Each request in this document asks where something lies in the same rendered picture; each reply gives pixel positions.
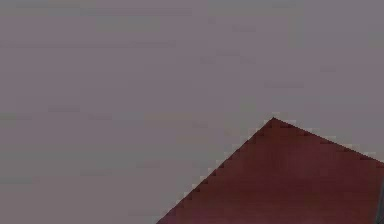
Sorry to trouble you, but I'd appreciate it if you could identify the dark grey furniture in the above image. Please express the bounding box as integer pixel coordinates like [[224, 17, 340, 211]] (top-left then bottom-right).
[[375, 178, 384, 224]]

